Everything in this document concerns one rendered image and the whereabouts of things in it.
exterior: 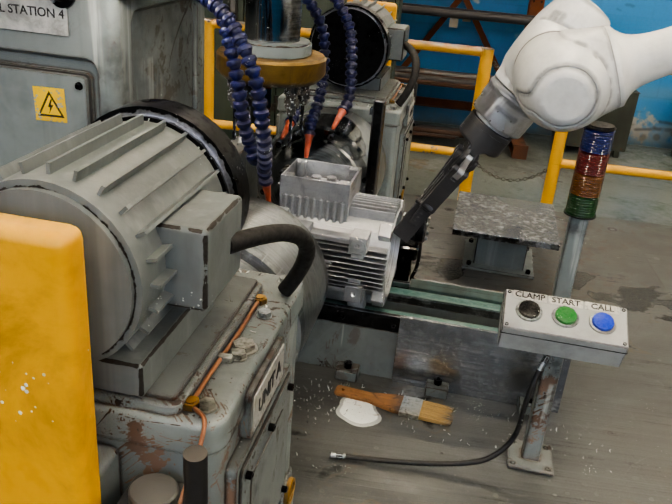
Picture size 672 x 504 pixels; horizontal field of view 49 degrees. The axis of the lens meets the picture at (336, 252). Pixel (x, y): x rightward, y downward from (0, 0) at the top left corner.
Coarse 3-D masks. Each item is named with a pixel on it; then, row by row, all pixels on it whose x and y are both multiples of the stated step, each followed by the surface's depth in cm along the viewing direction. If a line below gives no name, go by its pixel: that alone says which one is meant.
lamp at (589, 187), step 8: (576, 176) 147; (584, 176) 145; (576, 184) 147; (584, 184) 146; (592, 184) 145; (600, 184) 146; (576, 192) 147; (584, 192) 146; (592, 192) 146; (600, 192) 148
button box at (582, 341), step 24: (504, 312) 104; (552, 312) 103; (576, 312) 103; (624, 312) 103; (504, 336) 103; (528, 336) 102; (552, 336) 101; (576, 336) 101; (600, 336) 101; (624, 336) 101; (600, 360) 103
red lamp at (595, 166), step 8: (584, 152) 144; (576, 160) 148; (584, 160) 144; (592, 160) 143; (600, 160) 143; (576, 168) 146; (584, 168) 145; (592, 168) 144; (600, 168) 144; (592, 176) 145; (600, 176) 145
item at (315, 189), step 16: (304, 160) 132; (288, 176) 123; (304, 176) 132; (320, 176) 127; (336, 176) 132; (352, 176) 129; (288, 192) 125; (304, 192) 124; (320, 192) 123; (336, 192) 123; (352, 192) 125; (304, 208) 125; (320, 208) 124; (336, 208) 124
